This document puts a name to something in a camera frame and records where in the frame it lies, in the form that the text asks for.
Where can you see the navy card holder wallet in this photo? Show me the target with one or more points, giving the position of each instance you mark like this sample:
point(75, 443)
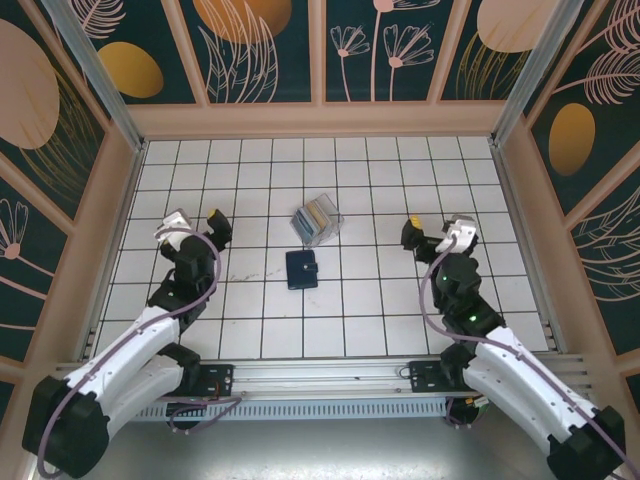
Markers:
point(302, 270)

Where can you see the clear plastic card box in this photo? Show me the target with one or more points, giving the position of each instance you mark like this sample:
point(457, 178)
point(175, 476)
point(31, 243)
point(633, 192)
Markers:
point(325, 235)

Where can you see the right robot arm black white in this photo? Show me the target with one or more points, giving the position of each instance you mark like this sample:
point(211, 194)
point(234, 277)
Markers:
point(510, 370)

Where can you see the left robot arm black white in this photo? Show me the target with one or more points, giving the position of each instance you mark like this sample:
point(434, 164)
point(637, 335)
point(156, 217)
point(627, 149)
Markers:
point(125, 350)

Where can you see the blue credit card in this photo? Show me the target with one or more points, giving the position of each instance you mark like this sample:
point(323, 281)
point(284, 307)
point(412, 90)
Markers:
point(306, 225)

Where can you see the gold credit card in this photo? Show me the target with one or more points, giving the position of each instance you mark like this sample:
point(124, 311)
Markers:
point(322, 214)

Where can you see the yellow power connector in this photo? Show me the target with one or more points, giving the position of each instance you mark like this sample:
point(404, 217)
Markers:
point(477, 401)

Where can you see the grey metal sheet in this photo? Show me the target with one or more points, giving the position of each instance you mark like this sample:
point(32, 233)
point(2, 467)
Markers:
point(320, 450)

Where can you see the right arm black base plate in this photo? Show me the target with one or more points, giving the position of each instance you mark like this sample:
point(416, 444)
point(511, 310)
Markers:
point(425, 375)

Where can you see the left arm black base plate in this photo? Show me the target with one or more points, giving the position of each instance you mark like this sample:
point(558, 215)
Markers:
point(217, 377)

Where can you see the aluminium frame rail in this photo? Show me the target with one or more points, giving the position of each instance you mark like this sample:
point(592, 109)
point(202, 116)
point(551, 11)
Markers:
point(320, 375)

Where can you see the aluminium corner post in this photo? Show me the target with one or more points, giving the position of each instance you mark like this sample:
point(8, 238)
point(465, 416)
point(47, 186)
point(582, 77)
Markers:
point(527, 75)
point(97, 75)

